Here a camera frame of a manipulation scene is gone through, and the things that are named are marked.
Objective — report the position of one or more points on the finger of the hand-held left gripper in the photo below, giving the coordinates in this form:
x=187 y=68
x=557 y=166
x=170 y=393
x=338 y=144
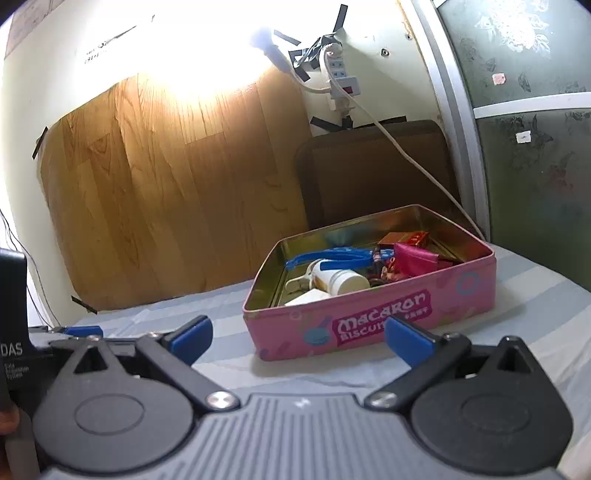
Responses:
x=84 y=331

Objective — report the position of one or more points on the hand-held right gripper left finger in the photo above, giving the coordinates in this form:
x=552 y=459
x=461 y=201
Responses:
x=191 y=339

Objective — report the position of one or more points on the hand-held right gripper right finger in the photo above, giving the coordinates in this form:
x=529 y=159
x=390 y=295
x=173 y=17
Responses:
x=408 y=341

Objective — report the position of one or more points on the pink tin box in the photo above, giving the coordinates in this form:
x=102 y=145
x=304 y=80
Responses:
x=360 y=318

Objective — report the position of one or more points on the red toy figurine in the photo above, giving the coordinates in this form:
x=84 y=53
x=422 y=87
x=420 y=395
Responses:
x=385 y=267

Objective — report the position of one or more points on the shiny red packet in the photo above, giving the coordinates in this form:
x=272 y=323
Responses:
x=404 y=239

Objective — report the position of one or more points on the black tape strip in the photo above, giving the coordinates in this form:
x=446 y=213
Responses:
x=40 y=142
x=358 y=123
x=84 y=304
x=310 y=55
x=342 y=18

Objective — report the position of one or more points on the magenta pouch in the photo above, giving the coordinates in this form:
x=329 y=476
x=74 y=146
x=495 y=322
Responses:
x=415 y=259

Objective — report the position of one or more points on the white plastic bottle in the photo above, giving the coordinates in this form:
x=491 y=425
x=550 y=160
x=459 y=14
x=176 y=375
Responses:
x=339 y=279

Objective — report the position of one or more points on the striped bed sheet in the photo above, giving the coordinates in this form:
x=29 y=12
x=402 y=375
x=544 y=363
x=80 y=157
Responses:
x=508 y=295

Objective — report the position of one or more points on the small white box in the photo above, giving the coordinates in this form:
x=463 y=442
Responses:
x=307 y=297

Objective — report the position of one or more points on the white plastic hook clip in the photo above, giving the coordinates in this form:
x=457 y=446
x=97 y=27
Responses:
x=299 y=282

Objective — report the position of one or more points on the wooden panel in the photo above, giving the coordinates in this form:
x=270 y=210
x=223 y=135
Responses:
x=171 y=194

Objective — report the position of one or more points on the frosted glass sliding door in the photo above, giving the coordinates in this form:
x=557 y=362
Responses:
x=521 y=138

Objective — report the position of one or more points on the white sticker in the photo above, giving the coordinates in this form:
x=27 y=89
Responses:
x=523 y=137

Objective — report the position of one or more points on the pink sticker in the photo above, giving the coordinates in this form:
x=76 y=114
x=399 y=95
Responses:
x=498 y=79

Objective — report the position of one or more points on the white power strip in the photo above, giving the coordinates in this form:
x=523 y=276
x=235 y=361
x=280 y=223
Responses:
x=339 y=69

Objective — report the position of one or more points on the white lamp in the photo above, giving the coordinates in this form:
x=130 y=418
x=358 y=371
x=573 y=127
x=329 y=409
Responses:
x=272 y=46

